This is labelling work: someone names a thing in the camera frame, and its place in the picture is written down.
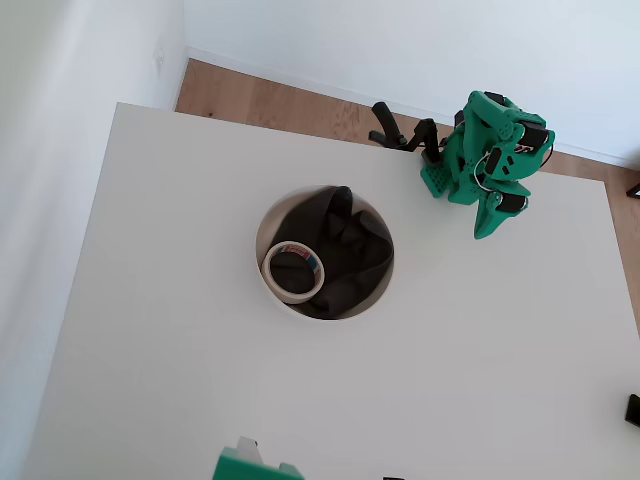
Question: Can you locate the white masking tape roll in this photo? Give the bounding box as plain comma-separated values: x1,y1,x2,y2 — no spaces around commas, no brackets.
262,240,326,305

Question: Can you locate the white round bowl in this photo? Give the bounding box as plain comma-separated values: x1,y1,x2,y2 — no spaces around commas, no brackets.
253,183,396,322

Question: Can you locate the black table clamp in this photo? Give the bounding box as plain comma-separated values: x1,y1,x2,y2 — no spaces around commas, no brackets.
368,101,446,166

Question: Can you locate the black crumpled cloth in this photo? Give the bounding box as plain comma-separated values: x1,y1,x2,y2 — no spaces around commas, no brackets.
267,185,395,320

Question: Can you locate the green printed stand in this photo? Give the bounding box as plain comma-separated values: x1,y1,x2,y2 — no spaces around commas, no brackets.
213,436,306,480

